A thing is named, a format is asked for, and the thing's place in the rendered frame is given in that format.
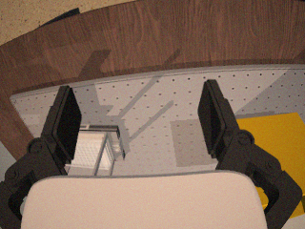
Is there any yellow box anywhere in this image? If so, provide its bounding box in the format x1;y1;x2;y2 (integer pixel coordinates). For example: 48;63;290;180
236;113;305;219

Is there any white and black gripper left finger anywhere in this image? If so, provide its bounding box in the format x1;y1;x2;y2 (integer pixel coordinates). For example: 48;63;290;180
0;86;82;229

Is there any grey perforated base plate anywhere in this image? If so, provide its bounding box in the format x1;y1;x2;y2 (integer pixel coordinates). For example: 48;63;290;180
10;64;305;176

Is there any white well plate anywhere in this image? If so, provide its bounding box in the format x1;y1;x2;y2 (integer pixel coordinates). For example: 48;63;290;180
66;138;112;170
78;134;112;162

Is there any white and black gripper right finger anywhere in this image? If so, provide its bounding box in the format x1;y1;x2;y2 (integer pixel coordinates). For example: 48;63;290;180
197;79;303;229

